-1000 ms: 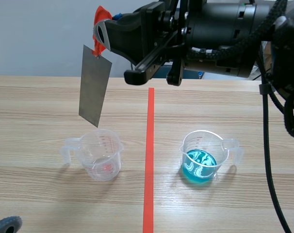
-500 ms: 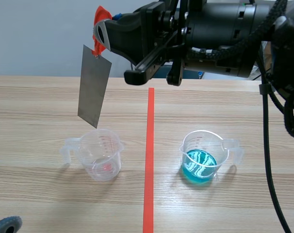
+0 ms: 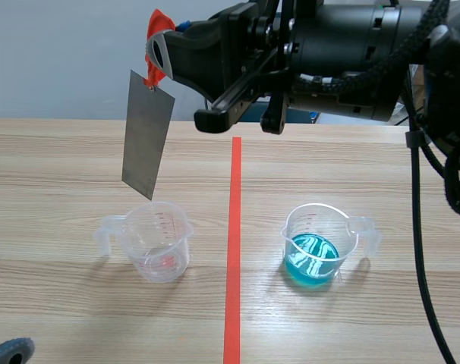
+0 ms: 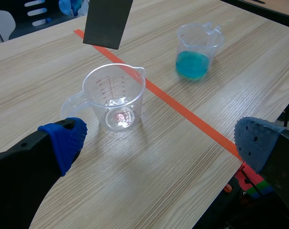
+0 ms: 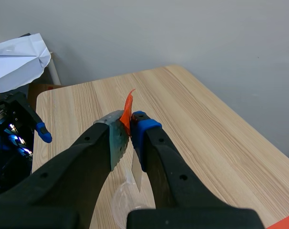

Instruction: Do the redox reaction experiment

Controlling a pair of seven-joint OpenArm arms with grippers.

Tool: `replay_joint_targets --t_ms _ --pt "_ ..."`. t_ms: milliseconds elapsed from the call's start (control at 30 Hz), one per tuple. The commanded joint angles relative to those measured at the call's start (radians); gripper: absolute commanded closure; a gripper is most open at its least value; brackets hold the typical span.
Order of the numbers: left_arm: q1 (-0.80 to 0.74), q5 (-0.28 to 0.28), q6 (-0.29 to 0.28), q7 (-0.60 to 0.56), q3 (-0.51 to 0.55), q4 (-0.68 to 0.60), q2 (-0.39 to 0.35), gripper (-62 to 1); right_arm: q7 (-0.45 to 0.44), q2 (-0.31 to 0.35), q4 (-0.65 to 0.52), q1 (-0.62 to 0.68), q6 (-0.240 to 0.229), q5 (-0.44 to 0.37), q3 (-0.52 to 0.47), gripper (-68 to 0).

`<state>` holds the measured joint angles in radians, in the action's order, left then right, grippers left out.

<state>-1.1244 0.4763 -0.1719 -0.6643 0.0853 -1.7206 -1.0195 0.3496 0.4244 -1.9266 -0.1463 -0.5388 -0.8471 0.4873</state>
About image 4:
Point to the red green blue brick block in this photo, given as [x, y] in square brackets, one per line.
[251, 181]

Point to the grey metal plate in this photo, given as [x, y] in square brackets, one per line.
[106, 21]

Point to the clear beaker with blue liquid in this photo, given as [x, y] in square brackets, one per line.
[194, 57]

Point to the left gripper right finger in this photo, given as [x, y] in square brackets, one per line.
[266, 148]

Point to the empty clear plastic beaker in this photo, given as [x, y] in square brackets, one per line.
[111, 100]

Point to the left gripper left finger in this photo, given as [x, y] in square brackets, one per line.
[27, 167]

